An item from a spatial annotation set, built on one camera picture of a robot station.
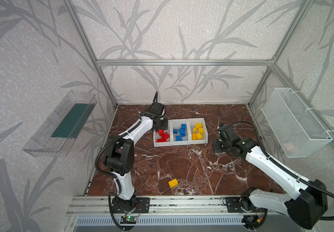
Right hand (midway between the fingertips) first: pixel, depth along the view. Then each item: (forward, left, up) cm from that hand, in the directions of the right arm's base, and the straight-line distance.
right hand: (215, 143), depth 82 cm
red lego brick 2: (+15, +33, -10) cm, 38 cm away
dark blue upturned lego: (+14, +19, -10) cm, 26 cm away
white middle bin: (+21, +23, -12) cm, 33 cm away
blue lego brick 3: (+16, +23, -11) cm, 30 cm away
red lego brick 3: (+12, +30, -11) cm, 34 cm away
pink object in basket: (-6, -35, +6) cm, 36 cm away
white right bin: (+22, +11, -10) cm, 27 cm away
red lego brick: (+10, +31, -10) cm, 34 cm away
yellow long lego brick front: (+20, +7, -10) cm, 23 cm away
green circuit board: (-34, +47, -14) cm, 60 cm away
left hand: (+15, +30, -2) cm, 34 cm away
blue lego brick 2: (+11, +21, -12) cm, 27 cm away
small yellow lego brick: (+17, +9, -11) cm, 23 cm away
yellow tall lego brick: (+15, +5, -10) cm, 19 cm away
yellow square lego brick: (+11, +10, -10) cm, 18 cm away
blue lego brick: (+21, +17, -12) cm, 30 cm away
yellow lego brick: (+11, +7, -10) cm, 17 cm away
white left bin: (+7, +27, -9) cm, 30 cm away
